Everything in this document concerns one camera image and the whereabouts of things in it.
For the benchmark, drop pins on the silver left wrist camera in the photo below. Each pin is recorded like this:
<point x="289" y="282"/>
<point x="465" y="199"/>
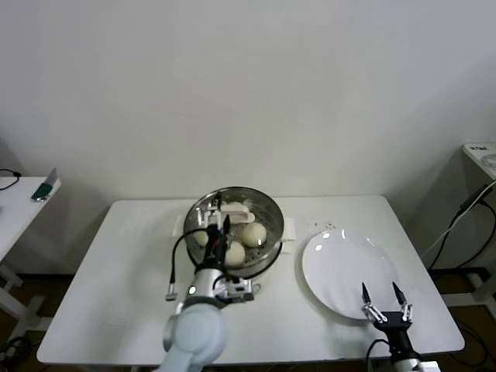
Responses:
<point x="238" y="290"/>

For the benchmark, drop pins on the white round plate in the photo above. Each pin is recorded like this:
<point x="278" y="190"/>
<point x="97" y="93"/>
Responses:
<point x="341" y="271"/>

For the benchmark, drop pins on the white side cabinet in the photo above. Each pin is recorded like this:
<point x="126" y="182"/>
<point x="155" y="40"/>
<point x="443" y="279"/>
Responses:
<point x="474" y="155"/>

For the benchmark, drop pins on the scattered dark crumbs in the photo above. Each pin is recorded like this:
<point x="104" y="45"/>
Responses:
<point x="323" y="224"/>

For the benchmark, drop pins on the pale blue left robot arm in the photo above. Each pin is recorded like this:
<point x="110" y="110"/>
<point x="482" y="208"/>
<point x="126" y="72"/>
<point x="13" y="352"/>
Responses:
<point x="193" y="337"/>

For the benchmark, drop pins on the round glass pot lid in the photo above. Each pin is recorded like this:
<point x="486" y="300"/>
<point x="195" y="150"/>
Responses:
<point x="240" y="212"/>

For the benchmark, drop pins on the white steamed baozi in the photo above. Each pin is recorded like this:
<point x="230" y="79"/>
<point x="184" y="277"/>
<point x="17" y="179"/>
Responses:
<point x="236" y="255"/>
<point x="199" y="236"/>
<point x="232" y="204"/>
<point x="253" y="234"/>

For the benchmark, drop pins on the stainless steel steamer basket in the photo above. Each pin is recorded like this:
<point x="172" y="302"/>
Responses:
<point x="290" y="230"/>

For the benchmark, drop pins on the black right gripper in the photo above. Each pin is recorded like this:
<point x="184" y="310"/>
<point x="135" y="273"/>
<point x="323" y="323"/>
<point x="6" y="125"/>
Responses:
<point x="399" y="329"/>

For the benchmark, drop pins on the black power adapter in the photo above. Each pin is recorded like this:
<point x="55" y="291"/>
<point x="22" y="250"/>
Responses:
<point x="470" y="201"/>

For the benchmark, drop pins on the white side table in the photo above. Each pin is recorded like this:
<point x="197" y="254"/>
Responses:
<point x="19" y="201"/>

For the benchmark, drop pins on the white work table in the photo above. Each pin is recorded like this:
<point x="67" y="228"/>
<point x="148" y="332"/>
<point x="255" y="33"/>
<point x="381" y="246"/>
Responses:
<point x="116" y="271"/>

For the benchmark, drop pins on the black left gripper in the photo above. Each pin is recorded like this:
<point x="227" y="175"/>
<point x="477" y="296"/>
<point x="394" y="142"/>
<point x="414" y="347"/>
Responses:
<point x="216" y="248"/>

